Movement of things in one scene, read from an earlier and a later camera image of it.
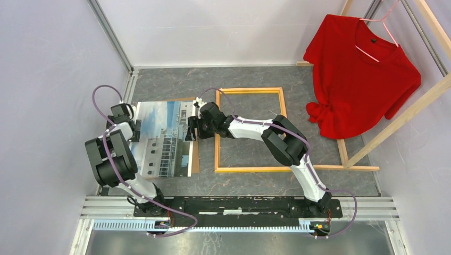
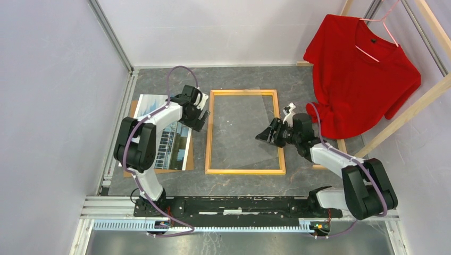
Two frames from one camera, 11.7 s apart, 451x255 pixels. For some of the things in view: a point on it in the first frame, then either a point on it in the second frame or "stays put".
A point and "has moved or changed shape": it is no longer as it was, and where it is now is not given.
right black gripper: (194, 122) -> (267, 135)
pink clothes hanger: (382, 20) stays put
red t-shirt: (358, 75) stays put
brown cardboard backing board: (195, 167) -> (190, 163)
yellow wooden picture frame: (255, 90) has moved or changed shape
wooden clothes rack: (443, 32) stays put
